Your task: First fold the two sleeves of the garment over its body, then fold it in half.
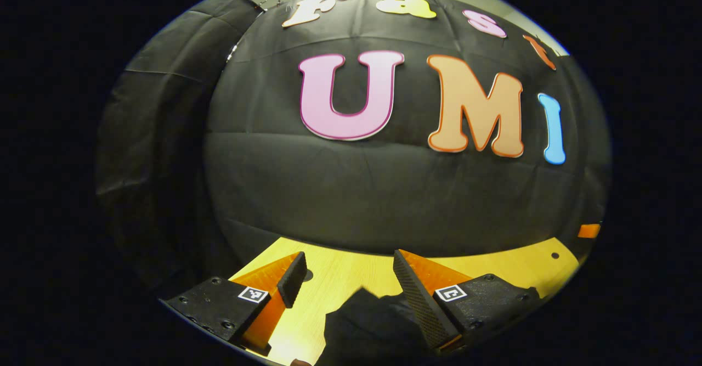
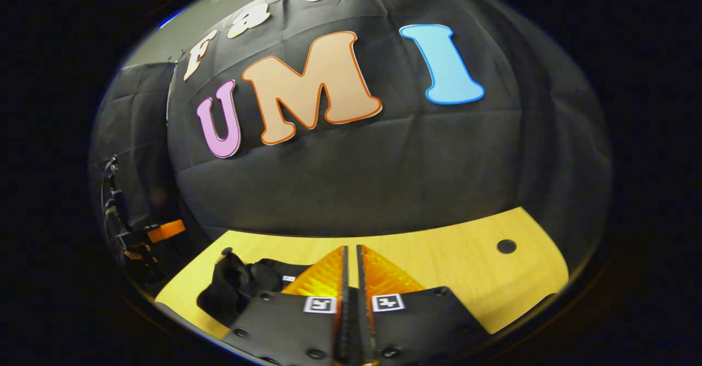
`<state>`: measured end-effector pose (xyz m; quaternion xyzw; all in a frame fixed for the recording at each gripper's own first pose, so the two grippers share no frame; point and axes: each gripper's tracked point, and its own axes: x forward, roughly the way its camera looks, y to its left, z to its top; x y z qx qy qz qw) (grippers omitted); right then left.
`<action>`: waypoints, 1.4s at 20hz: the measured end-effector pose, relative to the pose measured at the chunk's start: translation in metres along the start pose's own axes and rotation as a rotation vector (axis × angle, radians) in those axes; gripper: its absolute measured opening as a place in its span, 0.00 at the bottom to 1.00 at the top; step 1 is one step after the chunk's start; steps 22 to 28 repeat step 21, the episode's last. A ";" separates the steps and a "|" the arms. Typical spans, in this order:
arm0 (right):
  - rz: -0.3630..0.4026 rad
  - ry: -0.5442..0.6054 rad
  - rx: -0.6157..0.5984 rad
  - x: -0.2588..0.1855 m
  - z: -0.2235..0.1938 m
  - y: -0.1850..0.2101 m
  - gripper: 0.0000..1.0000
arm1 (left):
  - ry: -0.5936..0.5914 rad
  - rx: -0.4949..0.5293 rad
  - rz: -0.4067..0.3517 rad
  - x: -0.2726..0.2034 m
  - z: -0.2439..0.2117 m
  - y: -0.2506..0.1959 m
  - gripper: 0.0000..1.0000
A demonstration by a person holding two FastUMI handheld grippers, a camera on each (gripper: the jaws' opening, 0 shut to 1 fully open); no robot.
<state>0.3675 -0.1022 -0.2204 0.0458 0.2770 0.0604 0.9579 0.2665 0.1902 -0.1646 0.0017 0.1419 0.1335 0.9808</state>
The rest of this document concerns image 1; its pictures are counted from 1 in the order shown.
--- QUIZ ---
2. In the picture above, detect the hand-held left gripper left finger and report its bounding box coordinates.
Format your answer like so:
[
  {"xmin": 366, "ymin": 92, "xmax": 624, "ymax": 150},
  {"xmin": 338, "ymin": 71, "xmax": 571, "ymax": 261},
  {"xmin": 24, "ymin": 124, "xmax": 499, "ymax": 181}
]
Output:
[{"xmin": 163, "ymin": 251, "xmax": 308, "ymax": 356}]

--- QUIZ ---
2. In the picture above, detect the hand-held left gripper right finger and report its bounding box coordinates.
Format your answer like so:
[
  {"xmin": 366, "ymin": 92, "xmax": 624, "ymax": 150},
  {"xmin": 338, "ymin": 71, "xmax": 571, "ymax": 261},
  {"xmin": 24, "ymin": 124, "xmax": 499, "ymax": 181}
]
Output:
[{"xmin": 392, "ymin": 249, "xmax": 542, "ymax": 353}]

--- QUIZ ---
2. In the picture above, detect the black button shirt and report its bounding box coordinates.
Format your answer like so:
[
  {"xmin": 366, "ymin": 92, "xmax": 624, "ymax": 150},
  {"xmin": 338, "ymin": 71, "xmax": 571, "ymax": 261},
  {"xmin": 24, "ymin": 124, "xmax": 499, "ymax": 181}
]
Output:
[{"xmin": 315, "ymin": 285, "xmax": 439, "ymax": 366}]

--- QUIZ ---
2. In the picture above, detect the black backdrop cloth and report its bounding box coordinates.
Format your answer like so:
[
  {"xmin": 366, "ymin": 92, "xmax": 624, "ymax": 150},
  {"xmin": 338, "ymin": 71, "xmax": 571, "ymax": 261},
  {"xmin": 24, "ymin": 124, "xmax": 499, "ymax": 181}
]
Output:
[{"xmin": 95, "ymin": 0, "xmax": 613, "ymax": 296}]

